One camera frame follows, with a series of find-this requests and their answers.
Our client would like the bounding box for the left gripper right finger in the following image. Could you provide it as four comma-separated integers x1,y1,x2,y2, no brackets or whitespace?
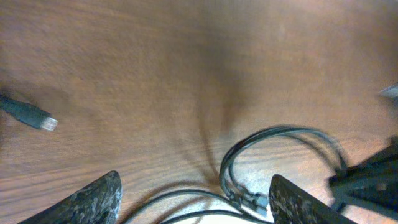
269,174,355,224

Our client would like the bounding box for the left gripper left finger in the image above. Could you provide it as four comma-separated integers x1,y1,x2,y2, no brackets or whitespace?
21,170,123,224

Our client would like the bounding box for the black usb cable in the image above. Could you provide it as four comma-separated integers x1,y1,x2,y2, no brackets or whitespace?
0,93,348,224

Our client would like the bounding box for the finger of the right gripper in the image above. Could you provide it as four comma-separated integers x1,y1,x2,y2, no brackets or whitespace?
328,136,397,218

